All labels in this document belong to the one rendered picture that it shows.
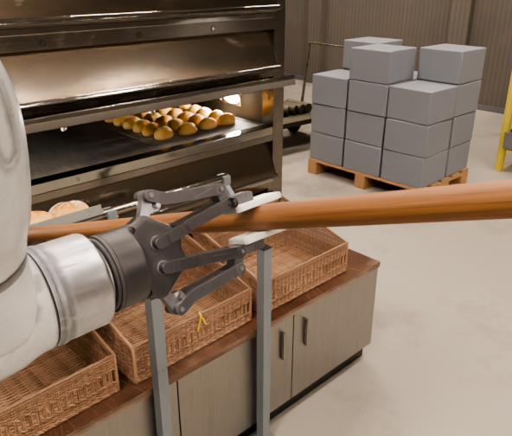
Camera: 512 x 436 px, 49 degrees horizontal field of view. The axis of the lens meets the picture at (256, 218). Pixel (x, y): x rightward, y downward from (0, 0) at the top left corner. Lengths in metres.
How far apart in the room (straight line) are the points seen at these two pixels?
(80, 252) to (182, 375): 1.59
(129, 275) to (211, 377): 1.69
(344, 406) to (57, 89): 1.86
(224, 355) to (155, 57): 1.17
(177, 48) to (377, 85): 2.96
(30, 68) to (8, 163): 1.70
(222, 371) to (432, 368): 1.29
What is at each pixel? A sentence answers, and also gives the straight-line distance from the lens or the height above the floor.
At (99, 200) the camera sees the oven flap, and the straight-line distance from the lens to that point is 2.27.
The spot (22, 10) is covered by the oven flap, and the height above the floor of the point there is 1.75.
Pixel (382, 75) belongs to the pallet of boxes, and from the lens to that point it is 5.03.
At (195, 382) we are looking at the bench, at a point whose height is 0.49.
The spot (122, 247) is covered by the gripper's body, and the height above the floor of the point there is 1.64.
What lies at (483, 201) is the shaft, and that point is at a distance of 0.46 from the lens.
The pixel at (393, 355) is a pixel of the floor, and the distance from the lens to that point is 3.15.
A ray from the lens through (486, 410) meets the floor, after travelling 2.95.
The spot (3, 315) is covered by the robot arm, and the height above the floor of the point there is 1.64.
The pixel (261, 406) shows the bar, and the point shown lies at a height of 0.23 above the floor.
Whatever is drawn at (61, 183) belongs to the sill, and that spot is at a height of 1.16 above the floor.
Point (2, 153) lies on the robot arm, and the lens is 0.37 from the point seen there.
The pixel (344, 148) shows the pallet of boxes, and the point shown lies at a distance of 5.39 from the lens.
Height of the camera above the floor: 1.86
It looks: 24 degrees down
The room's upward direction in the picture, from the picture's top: straight up
